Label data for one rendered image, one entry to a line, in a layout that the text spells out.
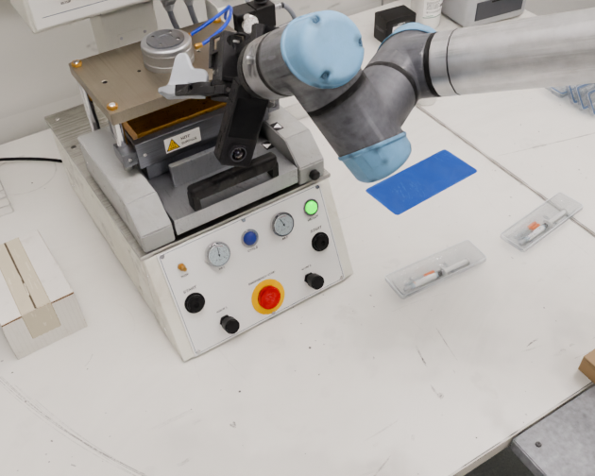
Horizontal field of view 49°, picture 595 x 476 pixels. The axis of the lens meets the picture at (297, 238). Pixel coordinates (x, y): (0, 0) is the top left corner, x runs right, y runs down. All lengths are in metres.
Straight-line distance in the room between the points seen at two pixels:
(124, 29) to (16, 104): 0.50
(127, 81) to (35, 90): 0.62
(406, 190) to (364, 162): 0.65
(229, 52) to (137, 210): 0.28
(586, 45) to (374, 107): 0.21
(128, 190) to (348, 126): 0.43
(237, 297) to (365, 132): 0.46
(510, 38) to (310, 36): 0.22
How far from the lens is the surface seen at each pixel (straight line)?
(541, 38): 0.74
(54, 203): 1.45
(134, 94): 1.02
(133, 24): 1.23
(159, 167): 1.08
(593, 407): 1.10
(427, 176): 1.41
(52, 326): 1.15
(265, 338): 1.10
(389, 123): 0.73
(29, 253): 1.21
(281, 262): 1.10
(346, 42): 0.68
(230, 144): 0.84
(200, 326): 1.07
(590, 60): 0.73
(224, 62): 0.85
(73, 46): 1.63
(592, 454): 1.06
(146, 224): 0.99
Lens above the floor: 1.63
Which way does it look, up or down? 44 degrees down
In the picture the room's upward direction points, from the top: 3 degrees counter-clockwise
